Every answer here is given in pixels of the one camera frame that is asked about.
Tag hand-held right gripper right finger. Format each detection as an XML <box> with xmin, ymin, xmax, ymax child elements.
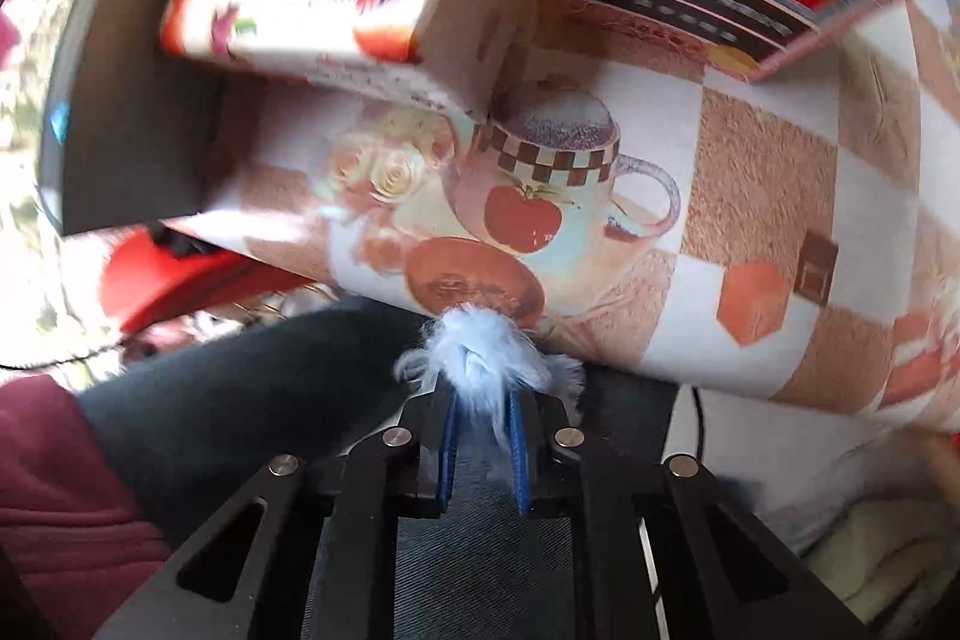
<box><xmin>510</xmin><ymin>385</ymin><xmax>875</xmax><ymax>640</ymax></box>

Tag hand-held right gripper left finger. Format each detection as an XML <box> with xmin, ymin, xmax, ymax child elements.
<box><xmin>94</xmin><ymin>381</ymin><xmax>458</xmax><ymax>640</ymax></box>

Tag light blue fluffy cloth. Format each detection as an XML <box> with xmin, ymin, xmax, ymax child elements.
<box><xmin>394</xmin><ymin>301</ymin><xmax>586</xmax><ymax>431</ymax></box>

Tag white cardboard box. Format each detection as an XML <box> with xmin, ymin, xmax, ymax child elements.
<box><xmin>37</xmin><ymin>0</ymin><xmax>263</xmax><ymax>236</ymax></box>

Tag person's legs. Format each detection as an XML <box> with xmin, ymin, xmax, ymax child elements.
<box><xmin>75</xmin><ymin>295</ymin><xmax>680</xmax><ymax>640</ymax></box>

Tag white cloth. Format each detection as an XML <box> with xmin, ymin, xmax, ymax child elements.
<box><xmin>675</xmin><ymin>385</ymin><xmax>960</xmax><ymax>626</ymax></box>

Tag red plastic basin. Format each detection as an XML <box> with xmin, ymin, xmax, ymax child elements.
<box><xmin>97</xmin><ymin>224</ymin><xmax>301</xmax><ymax>337</ymax></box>

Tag checkered printed tablecloth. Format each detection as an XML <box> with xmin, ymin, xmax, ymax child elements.
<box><xmin>161</xmin><ymin>0</ymin><xmax>960</xmax><ymax>435</ymax></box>

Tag person's maroon sweater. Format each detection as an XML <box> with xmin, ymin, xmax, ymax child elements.
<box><xmin>0</xmin><ymin>377</ymin><xmax>173</xmax><ymax>640</ymax></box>

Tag black cable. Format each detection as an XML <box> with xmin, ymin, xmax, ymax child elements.
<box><xmin>686</xmin><ymin>385</ymin><xmax>710</xmax><ymax>461</ymax></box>

